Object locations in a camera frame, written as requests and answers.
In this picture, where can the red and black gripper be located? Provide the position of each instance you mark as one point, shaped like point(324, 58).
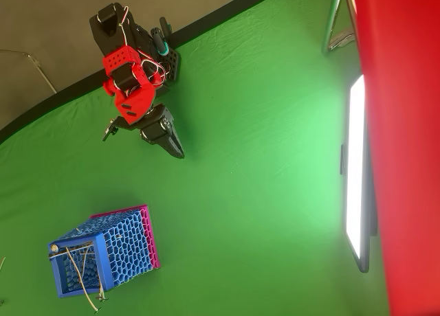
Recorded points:
point(159, 123)

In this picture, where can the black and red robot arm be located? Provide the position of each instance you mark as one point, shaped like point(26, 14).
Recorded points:
point(110, 31)

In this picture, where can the blue and pink mesh basket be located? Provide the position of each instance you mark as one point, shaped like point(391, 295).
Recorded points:
point(127, 244)

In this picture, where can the white stick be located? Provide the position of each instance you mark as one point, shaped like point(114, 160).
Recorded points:
point(97, 309)

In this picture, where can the green cloth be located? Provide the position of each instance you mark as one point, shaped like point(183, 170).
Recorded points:
point(247, 158)

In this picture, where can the black and teal clamp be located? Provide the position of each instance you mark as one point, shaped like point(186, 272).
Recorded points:
point(161, 41)

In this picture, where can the black cloth border strip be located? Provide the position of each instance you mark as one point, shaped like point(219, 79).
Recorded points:
point(79, 84)

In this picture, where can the thin grey metal rod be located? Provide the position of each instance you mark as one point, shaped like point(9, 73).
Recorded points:
point(41, 72)

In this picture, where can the white led light panel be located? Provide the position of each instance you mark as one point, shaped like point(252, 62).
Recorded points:
point(355, 165)

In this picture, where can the large red panel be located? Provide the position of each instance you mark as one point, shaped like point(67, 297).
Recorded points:
point(405, 141)

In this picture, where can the small camera on black bracket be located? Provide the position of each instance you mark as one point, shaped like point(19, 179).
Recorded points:
point(109, 130)

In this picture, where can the chrome stand frame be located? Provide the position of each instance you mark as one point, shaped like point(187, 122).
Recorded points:
point(331, 20)

